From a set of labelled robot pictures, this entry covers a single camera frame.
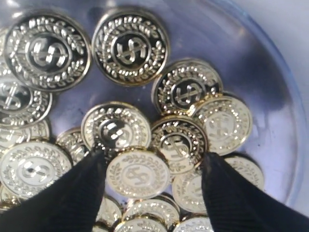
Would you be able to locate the gold coin pile centre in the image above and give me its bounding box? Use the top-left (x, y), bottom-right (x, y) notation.
top-left (81, 101), bottom-right (151, 151)

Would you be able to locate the gold coin top of pile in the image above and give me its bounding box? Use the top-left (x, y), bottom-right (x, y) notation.
top-left (106, 147), bottom-right (170, 199)

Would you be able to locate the round silver metal plate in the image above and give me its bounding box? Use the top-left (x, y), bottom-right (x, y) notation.
top-left (0, 0), bottom-right (309, 232)

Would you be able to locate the gold coin of pile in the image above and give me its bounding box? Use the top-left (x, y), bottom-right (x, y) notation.
top-left (0, 140), bottom-right (73, 199)
top-left (188, 93), bottom-right (253, 156)
top-left (91, 6), bottom-right (170, 87)
top-left (106, 147), bottom-right (170, 199)

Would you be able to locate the gold coin left of pile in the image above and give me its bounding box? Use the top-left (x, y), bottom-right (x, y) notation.
top-left (0, 140), bottom-right (73, 199)

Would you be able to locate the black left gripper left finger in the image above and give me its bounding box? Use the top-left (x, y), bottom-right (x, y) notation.
top-left (0, 149), bottom-right (107, 232)

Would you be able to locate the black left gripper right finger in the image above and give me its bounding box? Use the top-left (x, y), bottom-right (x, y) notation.
top-left (201, 152), bottom-right (309, 232)

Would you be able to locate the gold coin bottom of pile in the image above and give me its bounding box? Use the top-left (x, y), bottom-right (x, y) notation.
top-left (188, 93), bottom-right (253, 156)

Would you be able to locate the gold coin right of pile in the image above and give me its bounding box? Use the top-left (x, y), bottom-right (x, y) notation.
top-left (91, 6), bottom-right (170, 87)

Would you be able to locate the gold coin lower left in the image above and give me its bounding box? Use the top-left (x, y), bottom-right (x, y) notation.
top-left (3, 9), bottom-right (91, 92)

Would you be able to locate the gold coin upper right pile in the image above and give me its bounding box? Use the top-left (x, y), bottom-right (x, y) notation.
top-left (151, 116), bottom-right (209, 176)

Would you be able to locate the gold coin with hole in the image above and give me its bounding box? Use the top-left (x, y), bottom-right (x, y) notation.
top-left (151, 58), bottom-right (223, 115)

